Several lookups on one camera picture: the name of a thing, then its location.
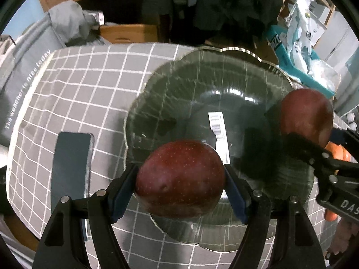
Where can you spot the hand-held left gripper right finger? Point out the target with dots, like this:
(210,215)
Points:
(238,196)

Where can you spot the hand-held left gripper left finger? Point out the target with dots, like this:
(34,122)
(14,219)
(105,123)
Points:
(123,194)

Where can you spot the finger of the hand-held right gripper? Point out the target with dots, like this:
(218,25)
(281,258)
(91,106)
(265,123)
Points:
(345,137)
(305,148)

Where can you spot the orange persimmon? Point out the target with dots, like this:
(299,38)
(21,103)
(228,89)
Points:
(335,151)
(347,155)
(329,215)

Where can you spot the dark red apple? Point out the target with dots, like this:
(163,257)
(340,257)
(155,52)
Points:
(305,112)
(179,179)

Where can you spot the scalloped smoked glass plate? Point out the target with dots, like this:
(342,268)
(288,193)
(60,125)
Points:
(196,95)

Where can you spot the person's right hand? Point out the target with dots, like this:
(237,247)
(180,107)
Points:
(345,235)

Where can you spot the dark blue flat slab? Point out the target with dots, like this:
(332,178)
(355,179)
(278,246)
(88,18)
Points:
(71,168)

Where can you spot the clear plastic bag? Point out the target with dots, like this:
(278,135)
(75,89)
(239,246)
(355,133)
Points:
(322,72)

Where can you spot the teal cardboard box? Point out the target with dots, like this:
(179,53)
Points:
(283,58)

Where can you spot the white cabinet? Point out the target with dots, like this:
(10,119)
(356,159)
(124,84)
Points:
(342,42)

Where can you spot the grey checked tablecloth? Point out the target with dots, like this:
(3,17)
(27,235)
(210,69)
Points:
(84,89)

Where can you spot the white printed plastic bag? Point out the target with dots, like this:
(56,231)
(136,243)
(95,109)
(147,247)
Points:
(304,28)

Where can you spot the wooden shelf rack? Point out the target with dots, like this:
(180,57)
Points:
(317,2)

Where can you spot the grey fabric storage bag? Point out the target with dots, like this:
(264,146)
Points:
(25,70)

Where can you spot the wooden drawer box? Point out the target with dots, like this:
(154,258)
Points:
(129,33)

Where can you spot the dark hanging clothes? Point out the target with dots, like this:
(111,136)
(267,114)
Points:
(218,2)

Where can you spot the grey jacket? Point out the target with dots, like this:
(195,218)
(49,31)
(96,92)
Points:
(70,19)

